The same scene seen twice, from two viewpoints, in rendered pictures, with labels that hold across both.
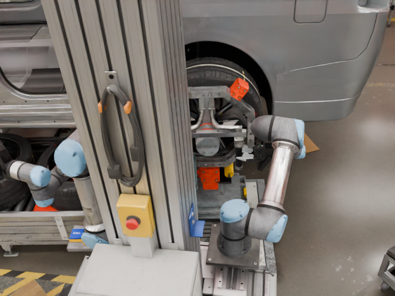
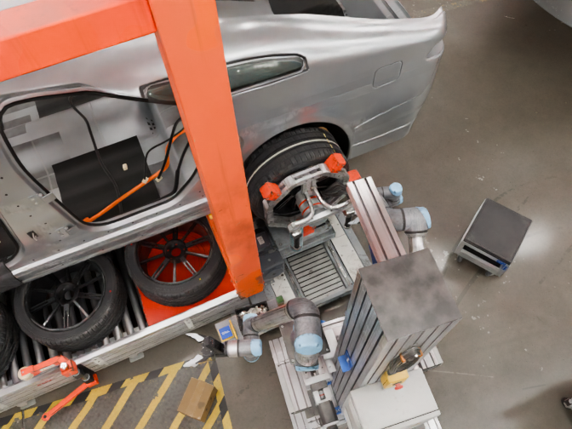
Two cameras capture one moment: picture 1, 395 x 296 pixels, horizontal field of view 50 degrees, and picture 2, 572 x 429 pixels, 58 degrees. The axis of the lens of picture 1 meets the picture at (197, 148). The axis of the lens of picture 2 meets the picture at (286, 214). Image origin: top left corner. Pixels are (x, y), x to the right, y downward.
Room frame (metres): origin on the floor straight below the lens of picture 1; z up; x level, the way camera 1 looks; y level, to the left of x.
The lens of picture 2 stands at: (0.69, 0.73, 3.57)
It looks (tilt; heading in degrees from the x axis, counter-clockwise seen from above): 62 degrees down; 334
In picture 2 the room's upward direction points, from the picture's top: 3 degrees counter-clockwise
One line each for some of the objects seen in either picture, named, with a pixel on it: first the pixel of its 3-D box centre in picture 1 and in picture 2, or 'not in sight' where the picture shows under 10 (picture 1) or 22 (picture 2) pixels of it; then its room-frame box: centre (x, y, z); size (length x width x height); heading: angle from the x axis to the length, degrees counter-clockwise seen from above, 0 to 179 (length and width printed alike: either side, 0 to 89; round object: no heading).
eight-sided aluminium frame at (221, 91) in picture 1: (207, 128); (306, 197); (2.03, -0.07, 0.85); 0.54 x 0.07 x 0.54; 86
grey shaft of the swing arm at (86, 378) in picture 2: not in sight; (79, 373); (1.89, 1.63, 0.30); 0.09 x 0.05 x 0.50; 86
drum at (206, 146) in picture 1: (207, 136); (311, 207); (1.96, -0.06, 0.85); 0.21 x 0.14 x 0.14; 176
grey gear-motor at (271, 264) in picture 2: not in sight; (262, 252); (2.09, 0.24, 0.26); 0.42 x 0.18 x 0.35; 176
